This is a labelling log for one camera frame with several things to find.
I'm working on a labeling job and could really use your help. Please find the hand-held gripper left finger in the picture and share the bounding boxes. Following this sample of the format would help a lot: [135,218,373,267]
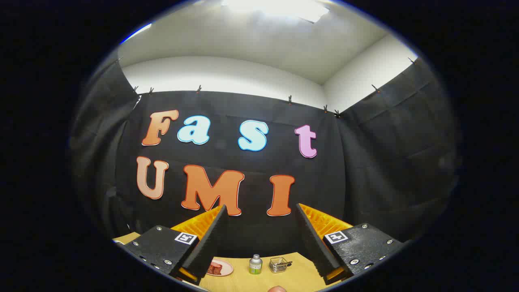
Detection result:
[121,204,229,286]

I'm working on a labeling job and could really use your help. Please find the small wire basket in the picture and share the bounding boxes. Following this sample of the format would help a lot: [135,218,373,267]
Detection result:
[269,257,292,273]

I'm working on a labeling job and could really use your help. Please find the pink round plate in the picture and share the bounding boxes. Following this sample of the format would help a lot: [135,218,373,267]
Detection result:
[205,259,234,277]

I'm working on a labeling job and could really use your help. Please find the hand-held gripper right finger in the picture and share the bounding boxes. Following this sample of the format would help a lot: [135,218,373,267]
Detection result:
[295,203,407,286]

